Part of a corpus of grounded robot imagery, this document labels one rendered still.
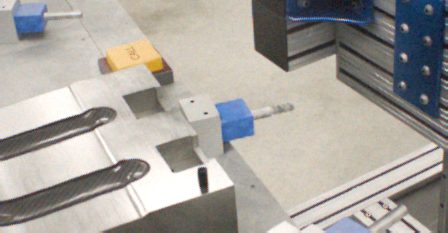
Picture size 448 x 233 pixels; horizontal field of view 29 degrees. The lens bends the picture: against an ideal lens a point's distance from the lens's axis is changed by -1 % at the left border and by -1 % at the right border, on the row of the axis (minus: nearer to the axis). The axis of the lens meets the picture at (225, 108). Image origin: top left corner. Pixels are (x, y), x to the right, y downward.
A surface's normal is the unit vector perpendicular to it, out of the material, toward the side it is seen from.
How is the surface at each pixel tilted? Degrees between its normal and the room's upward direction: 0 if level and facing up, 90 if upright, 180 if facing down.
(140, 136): 0
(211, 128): 90
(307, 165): 0
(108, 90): 0
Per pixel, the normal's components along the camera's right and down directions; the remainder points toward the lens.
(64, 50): -0.07, -0.84
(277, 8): -0.85, 0.33
